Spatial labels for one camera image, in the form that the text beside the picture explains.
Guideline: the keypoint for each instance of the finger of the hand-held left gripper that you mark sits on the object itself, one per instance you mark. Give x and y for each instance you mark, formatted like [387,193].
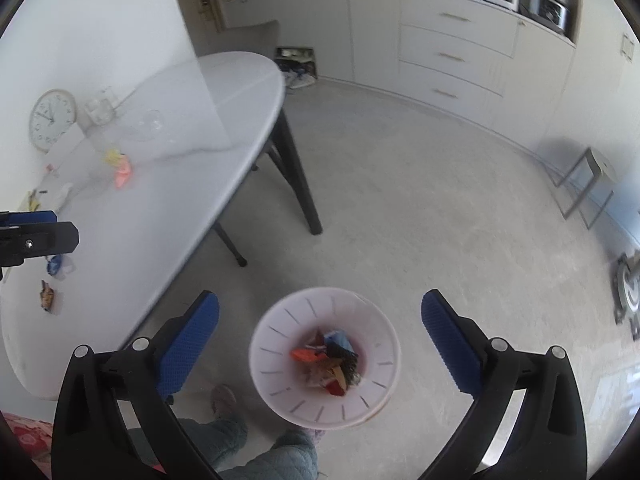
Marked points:
[30,217]
[45,241]

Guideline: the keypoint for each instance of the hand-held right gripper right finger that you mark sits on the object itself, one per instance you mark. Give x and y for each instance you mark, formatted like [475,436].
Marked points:
[452,345]

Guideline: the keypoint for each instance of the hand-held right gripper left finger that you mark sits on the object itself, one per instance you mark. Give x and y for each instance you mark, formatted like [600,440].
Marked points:
[187,345]

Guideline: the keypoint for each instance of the small blue wrapper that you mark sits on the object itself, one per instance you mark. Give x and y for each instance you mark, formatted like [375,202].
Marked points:
[53,265]

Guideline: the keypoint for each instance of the white tissue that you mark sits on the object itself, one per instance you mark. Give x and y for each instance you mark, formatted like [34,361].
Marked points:
[63,195]

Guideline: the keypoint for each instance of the brown orange snack wrapper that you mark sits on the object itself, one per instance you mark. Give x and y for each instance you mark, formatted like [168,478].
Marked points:
[47,297]

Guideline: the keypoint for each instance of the pink trash bin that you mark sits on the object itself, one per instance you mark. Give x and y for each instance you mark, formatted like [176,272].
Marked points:
[280,360]

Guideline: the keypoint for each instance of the yellow paper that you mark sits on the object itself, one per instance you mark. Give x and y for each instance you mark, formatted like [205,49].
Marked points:
[113,156]

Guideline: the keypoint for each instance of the pink paper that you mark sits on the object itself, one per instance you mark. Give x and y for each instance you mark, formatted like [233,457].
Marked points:
[124,174]

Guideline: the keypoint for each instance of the clear plastic container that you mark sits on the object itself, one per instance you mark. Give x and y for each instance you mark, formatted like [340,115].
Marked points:
[147,126]

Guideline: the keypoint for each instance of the yellow sticky notes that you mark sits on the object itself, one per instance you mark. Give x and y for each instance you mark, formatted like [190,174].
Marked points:
[34,202]

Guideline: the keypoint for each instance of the person's left slipper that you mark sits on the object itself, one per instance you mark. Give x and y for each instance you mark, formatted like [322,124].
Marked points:
[223,401]

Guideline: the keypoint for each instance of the person's slipper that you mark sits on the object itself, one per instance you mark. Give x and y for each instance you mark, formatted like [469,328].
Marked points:
[314,437]
[223,401]

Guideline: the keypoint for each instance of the white card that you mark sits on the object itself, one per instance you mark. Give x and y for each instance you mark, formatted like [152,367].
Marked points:
[67,147]

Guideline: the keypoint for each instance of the person's left leg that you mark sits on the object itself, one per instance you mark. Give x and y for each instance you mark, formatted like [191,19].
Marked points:
[220,440]

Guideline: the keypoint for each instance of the person's leg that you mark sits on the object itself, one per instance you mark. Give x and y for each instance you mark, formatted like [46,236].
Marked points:
[220,440]
[285,460]

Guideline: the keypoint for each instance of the person's right leg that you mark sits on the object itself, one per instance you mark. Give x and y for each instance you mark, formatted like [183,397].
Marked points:
[285,460]

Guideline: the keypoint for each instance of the person's right slipper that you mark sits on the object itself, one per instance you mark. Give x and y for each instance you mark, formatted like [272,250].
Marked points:
[314,437]

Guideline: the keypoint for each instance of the grey round floor appliance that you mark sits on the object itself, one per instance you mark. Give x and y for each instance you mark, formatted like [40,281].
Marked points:
[629,295]

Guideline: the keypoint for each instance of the red floral clothing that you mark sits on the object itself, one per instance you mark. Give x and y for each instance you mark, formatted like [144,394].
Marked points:
[25,435]

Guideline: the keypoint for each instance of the black table legs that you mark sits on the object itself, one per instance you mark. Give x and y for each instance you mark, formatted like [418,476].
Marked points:
[300,180]

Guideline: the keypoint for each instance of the grey drawer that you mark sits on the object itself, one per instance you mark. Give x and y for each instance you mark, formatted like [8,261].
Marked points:
[450,56]
[445,92]
[455,17]

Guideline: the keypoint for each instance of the white sneaker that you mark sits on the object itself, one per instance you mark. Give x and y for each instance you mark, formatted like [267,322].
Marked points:
[301,81]

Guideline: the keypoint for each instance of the grey chair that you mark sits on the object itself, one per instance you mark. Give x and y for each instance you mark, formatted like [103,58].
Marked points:
[255,37]

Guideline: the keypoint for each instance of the tall grey wardrobe cabinet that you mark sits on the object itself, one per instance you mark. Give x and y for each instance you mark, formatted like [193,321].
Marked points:
[372,15]

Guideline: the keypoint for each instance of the silver toaster oven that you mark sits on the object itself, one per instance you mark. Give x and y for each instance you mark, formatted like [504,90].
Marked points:
[545,10]

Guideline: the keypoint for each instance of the round white wall clock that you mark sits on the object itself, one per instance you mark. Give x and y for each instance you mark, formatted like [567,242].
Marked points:
[51,120]

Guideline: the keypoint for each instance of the metal frame stool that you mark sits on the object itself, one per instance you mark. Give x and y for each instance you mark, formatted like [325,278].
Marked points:
[597,170]

